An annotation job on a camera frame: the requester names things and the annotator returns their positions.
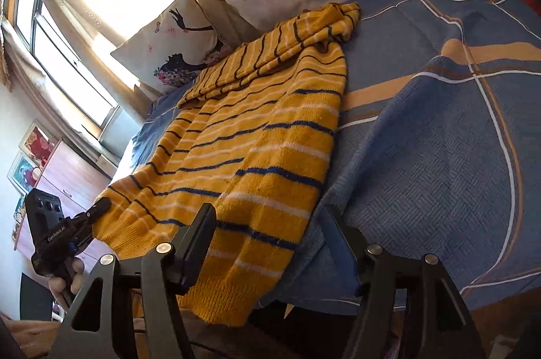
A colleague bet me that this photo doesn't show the framed picture with blue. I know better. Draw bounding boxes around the framed picture with blue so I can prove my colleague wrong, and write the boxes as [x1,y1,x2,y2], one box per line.
[7,152,43,195]

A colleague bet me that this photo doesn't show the white bird print cushion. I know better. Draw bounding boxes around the white bird print cushion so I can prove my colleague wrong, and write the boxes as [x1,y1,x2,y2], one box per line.
[111,0,235,94]

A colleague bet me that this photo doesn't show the yellow striped knit sweater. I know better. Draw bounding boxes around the yellow striped knit sweater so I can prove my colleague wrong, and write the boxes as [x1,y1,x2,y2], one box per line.
[91,2,362,328]

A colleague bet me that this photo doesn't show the blue plaid bed blanket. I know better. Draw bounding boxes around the blue plaid bed blanket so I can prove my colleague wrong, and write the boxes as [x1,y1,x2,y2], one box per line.
[116,0,541,311]

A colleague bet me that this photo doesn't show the window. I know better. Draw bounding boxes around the window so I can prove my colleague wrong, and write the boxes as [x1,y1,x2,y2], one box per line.
[0,0,121,140]

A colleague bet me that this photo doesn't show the red framed picture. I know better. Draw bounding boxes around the red framed picture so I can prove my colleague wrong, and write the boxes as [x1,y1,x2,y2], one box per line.
[19,121,60,169]

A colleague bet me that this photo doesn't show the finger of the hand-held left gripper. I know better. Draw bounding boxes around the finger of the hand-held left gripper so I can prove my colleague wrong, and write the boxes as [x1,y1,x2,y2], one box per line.
[74,198,113,231]

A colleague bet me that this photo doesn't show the person's left hand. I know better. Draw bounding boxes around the person's left hand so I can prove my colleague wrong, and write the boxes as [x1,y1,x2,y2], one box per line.
[46,258,86,309]

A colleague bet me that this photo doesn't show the pink wooden dresser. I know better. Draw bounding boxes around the pink wooden dresser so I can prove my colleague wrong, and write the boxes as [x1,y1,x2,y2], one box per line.
[13,137,113,271]

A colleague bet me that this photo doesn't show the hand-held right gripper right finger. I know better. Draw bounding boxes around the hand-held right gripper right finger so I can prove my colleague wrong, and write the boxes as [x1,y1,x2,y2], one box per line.
[321,204,486,359]

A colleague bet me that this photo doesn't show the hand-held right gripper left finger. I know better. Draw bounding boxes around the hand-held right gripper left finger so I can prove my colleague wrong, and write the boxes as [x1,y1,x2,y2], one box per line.
[48,202,218,359]

